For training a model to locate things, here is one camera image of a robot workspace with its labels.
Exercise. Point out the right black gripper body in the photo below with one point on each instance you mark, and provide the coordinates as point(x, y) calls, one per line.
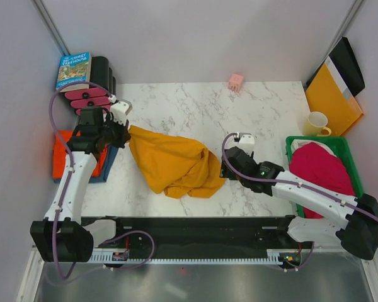
point(229, 174)

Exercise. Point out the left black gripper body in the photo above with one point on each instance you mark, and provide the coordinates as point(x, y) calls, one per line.
point(114, 133)

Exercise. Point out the mustard yellow t shirt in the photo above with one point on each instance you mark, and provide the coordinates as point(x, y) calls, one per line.
point(175, 166)

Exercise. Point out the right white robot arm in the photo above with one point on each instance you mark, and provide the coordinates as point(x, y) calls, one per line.
point(347, 220)

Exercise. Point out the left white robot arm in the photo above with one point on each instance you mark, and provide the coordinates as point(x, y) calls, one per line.
point(60, 236)

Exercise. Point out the blue folded t shirt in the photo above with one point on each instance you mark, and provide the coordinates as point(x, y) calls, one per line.
point(100, 173)

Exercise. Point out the black pink drawer organizer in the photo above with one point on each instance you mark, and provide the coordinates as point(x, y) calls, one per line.
point(102, 74)

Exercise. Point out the white cloth in bin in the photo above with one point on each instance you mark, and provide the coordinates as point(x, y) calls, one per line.
point(298, 143)

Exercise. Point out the blue treehouse book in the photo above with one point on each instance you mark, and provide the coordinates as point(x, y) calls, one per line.
point(74, 69)

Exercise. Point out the magenta t shirt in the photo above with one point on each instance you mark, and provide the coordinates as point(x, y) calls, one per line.
point(312, 163)

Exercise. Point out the pink cube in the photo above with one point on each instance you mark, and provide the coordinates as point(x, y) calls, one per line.
point(235, 82)

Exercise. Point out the pale yellow mug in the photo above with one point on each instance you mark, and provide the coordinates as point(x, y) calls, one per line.
point(316, 125)

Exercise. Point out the green plastic bin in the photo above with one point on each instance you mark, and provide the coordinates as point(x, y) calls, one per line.
point(341, 149)

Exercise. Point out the orange envelope folder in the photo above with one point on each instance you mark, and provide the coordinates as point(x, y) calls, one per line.
point(329, 94)

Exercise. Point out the black white folder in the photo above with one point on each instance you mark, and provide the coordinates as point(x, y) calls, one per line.
point(343, 57)

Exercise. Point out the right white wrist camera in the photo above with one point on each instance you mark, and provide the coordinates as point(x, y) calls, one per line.
point(245, 141)

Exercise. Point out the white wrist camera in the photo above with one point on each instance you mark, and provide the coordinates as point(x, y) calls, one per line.
point(119, 109)
point(245, 141)

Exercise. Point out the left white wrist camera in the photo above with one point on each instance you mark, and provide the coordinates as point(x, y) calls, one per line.
point(119, 109)

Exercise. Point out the white slotted cable duct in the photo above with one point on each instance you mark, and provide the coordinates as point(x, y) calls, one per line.
point(119, 257)

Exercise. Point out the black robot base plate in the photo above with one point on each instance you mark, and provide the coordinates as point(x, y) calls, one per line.
point(198, 238)

